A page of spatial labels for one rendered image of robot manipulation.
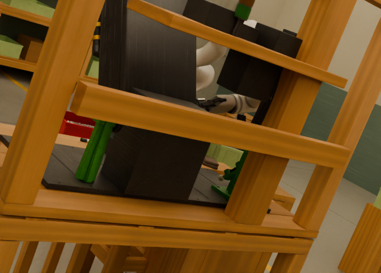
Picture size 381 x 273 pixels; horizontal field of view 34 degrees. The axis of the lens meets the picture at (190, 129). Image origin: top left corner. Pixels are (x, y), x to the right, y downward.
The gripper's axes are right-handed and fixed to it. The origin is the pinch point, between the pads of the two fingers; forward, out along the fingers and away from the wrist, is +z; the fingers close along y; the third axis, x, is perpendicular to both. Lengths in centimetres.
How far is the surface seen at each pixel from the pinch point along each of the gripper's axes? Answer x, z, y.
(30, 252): 26, 48, -90
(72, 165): 13, 55, -13
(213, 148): -6, -60, -73
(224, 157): 2, -61, -68
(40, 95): 9, 85, 38
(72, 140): -5, 40, -37
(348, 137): 28, -54, 20
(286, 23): -351, -653, -485
